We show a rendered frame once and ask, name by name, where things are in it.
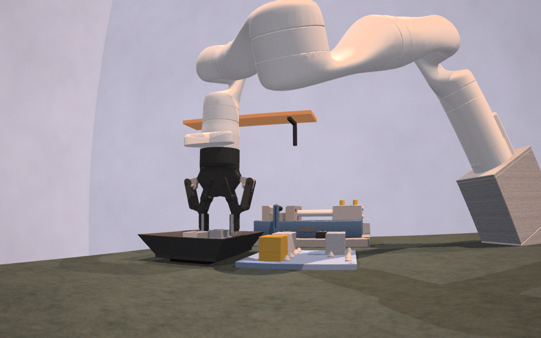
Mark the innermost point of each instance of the orange block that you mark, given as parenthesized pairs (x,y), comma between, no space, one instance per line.
(273,247)

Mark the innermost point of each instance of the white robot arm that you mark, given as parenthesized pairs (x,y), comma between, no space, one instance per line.
(285,43)

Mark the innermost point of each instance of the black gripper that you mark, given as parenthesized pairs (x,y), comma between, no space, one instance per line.
(219,176)

